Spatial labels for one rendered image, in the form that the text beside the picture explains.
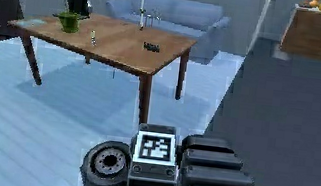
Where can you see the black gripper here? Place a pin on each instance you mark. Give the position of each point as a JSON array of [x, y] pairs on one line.
[[108, 169]]

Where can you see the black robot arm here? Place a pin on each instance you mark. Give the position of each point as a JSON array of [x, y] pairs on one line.
[[199, 172]]

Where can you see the clear glass stand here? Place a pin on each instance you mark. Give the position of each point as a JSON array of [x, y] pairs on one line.
[[153, 17]]

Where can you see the brown wooden table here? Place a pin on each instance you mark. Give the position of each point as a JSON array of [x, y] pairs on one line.
[[114, 42]]

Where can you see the black remote control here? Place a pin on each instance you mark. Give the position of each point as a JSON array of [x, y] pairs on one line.
[[151, 47]]

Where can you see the green potted house plant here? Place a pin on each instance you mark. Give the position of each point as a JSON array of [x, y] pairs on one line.
[[68, 20]]

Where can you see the pale blue sofa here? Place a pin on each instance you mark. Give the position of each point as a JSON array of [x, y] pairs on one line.
[[177, 15]]

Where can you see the black laptop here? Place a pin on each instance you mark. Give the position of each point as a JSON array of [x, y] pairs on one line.
[[77, 2]]

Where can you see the orange fruit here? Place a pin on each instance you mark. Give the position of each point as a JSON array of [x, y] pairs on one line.
[[314, 3]]

